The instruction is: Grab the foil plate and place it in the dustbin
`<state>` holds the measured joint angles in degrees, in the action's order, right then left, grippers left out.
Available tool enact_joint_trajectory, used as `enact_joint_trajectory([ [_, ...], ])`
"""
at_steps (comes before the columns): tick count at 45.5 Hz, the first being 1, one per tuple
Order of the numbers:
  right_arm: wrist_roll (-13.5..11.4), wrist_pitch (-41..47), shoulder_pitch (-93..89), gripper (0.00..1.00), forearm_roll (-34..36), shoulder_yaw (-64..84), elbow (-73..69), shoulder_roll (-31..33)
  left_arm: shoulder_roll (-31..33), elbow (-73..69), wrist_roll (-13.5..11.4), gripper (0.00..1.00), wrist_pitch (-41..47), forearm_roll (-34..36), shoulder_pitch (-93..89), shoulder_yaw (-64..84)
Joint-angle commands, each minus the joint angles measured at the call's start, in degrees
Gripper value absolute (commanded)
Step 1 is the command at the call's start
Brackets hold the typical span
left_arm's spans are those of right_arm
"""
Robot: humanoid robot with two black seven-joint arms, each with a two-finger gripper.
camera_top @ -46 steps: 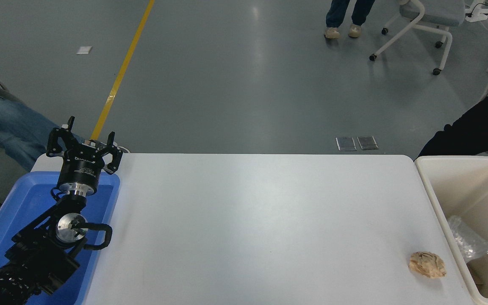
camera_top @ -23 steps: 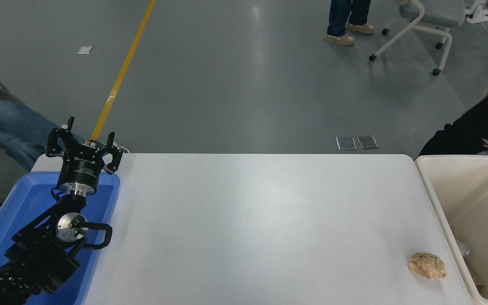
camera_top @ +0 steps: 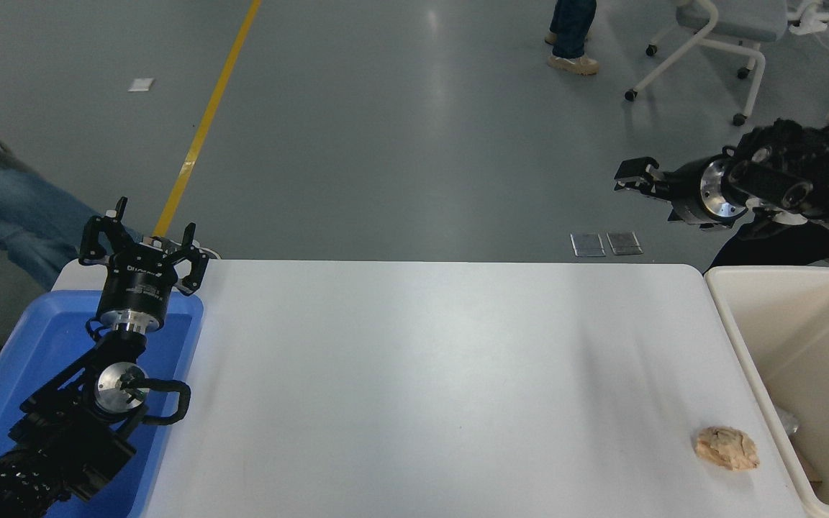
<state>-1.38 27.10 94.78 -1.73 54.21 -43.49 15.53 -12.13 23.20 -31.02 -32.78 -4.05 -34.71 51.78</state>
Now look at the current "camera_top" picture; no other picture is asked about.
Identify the walking person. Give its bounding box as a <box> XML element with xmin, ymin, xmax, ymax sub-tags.
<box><xmin>545</xmin><ymin>0</ymin><xmax>600</xmax><ymax>76</ymax></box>

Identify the large pale plastic bin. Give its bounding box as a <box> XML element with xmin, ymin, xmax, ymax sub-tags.
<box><xmin>705</xmin><ymin>265</ymin><xmax>829</xmax><ymax>518</ymax></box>

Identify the blue plastic tray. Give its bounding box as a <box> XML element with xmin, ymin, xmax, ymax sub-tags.
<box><xmin>0</xmin><ymin>290</ymin><xmax>205</xmax><ymax>518</ymax></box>

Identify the white furniture base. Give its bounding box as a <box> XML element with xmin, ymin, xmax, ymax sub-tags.
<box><xmin>787</xmin><ymin>0</ymin><xmax>829</xmax><ymax>35</ymax></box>

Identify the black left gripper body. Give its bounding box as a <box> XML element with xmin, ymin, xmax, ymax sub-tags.
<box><xmin>96</xmin><ymin>243</ymin><xmax>179</xmax><ymax>319</ymax></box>

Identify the silver floor socket plate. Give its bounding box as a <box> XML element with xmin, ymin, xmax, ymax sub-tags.
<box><xmin>607</xmin><ymin>230</ymin><xmax>643</xmax><ymax>255</ymax></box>
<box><xmin>571</xmin><ymin>232</ymin><xmax>607</xmax><ymax>258</ymax></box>

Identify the crumpled tan paper ball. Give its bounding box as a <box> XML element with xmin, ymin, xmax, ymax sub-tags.
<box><xmin>694</xmin><ymin>426</ymin><xmax>761</xmax><ymax>472</ymax></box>

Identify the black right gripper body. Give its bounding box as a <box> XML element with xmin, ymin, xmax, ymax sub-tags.
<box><xmin>663</xmin><ymin>158</ymin><xmax>716</xmax><ymax>226</ymax></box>

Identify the white wheeled office chair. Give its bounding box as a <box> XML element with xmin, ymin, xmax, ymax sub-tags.
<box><xmin>625</xmin><ymin>0</ymin><xmax>789</xmax><ymax>127</ymax></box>

